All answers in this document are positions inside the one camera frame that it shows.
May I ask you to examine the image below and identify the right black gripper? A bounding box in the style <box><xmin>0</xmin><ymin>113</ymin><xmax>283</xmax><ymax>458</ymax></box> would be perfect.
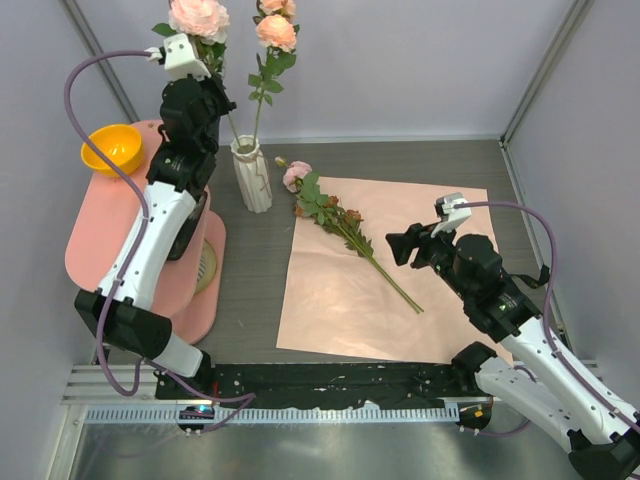
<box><xmin>386</xmin><ymin>217</ymin><xmax>474</xmax><ymax>301</ymax></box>

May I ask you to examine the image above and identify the pale pink rose stem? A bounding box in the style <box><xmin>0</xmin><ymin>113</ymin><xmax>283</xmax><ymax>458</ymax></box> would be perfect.
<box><xmin>151</xmin><ymin>0</ymin><xmax>242</xmax><ymax>146</ymax></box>

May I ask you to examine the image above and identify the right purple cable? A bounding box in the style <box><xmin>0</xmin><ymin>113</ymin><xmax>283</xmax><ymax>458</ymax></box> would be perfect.
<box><xmin>464</xmin><ymin>200</ymin><xmax>640</xmax><ymax>439</ymax></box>

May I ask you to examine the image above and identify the black patterned box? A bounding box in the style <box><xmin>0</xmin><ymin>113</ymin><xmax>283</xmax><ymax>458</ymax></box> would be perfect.
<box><xmin>167</xmin><ymin>192</ymin><xmax>208</xmax><ymax>261</ymax></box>

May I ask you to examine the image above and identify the pink tiered wooden shelf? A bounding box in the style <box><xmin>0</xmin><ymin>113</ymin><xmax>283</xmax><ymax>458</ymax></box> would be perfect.
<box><xmin>65</xmin><ymin>118</ymin><xmax>228</xmax><ymax>346</ymax></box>

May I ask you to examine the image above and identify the slotted white cable duct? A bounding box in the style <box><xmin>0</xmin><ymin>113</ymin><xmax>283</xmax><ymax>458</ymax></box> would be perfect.
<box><xmin>84</xmin><ymin>403</ymin><xmax>459</xmax><ymax>425</ymax></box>

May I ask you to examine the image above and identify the red leafy flower stem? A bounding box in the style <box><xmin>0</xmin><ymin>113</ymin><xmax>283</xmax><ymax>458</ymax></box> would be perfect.
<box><xmin>294</xmin><ymin>188</ymin><xmax>424</xmax><ymax>314</ymax></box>

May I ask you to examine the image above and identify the white ribbed ceramic vase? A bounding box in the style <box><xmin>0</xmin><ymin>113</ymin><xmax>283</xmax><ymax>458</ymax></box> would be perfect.
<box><xmin>230</xmin><ymin>135</ymin><xmax>273</xmax><ymax>213</ymax></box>

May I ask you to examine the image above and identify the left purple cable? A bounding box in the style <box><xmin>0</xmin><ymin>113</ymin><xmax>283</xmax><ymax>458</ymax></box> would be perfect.
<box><xmin>63</xmin><ymin>48</ymin><xmax>257</xmax><ymax>434</ymax></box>

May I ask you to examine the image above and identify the pink flower bouquet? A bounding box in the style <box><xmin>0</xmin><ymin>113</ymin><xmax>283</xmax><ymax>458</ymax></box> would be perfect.
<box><xmin>276</xmin><ymin>177</ymin><xmax>512</xmax><ymax>363</ymax></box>

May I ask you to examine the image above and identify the black ribbon gold lettering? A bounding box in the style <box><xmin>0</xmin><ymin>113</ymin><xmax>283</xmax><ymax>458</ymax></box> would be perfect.
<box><xmin>501</xmin><ymin>265</ymin><xmax>551</xmax><ymax>290</ymax></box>

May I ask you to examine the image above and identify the orange plastic bowl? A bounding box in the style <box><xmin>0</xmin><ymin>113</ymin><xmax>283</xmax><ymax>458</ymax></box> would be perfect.
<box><xmin>80</xmin><ymin>124</ymin><xmax>144</xmax><ymax>177</ymax></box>

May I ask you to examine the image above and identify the peach rose stem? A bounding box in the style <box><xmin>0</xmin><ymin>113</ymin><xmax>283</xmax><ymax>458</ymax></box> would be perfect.
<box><xmin>248</xmin><ymin>0</ymin><xmax>300</xmax><ymax>144</ymax></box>

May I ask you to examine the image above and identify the black mounting base plate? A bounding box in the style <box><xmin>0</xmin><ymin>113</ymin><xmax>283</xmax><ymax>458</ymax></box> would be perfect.
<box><xmin>154</xmin><ymin>362</ymin><xmax>484</xmax><ymax>410</ymax></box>

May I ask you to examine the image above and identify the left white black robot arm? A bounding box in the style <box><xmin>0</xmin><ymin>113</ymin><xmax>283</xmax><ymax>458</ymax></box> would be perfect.
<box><xmin>74</xmin><ymin>75</ymin><xmax>235</xmax><ymax>399</ymax></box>

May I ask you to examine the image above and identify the pink rose bud stem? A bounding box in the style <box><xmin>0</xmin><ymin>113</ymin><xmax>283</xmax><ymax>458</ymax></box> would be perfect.
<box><xmin>275</xmin><ymin>156</ymin><xmax>320</xmax><ymax>203</ymax></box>

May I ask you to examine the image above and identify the purple cable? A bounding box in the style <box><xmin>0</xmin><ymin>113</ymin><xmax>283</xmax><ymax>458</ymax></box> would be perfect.
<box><xmin>63</xmin><ymin>48</ymin><xmax>257</xmax><ymax>434</ymax></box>
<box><xmin>464</xmin><ymin>200</ymin><xmax>640</xmax><ymax>439</ymax></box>

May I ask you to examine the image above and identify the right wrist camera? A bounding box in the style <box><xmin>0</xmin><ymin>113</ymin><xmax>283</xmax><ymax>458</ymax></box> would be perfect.
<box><xmin>431</xmin><ymin>192</ymin><xmax>471</xmax><ymax>238</ymax></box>

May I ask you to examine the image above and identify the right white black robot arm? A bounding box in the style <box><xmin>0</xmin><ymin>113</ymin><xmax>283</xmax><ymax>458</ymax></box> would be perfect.
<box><xmin>385</xmin><ymin>224</ymin><xmax>639</xmax><ymax>479</ymax></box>

